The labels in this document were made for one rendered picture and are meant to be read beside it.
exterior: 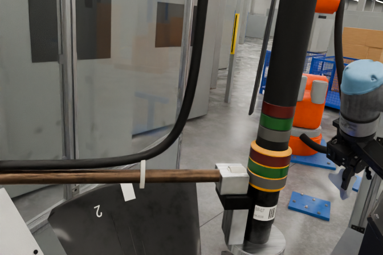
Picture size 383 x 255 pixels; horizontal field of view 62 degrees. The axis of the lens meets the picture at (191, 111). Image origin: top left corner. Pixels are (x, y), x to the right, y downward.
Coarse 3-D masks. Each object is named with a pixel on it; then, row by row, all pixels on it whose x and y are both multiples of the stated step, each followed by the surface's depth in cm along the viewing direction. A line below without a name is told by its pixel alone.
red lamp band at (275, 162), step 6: (252, 150) 34; (252, 156) 34; (258, 156) 33; (264, 156) 32; (270, 156) 32; (288, 156) 33; (258, 162) 33; (264, 162) 33; (270, 162) 32; (276, 162) 32; (282, 162) 33; (288, 162) 33
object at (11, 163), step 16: (208, 0) 28; (192, 48) 29; (192, 64) 30; (192, 80) 30; (192, 96) 30; (176, 128) 31; (160, 144) 32; (16, 160) 30; (32, 160) 30; (48, 160) 30; (64, 160) 31; (80, 160) 31; (96, 160) 31; (112, 160) 31; (128, 160) 31; (144, 160) 32; (144, 176) 31
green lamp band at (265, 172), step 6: (252, 162) 34; (252, 168) 34; (258, 168) 33; (264, 168) 33; (270, 168) 33; (276, 168) 33; (282, 168) 33; (288, 168) 34; (258, 174) 33; (264, 174) 33; (270, 174) 33; (276, 174) 33; (282, 174) 33
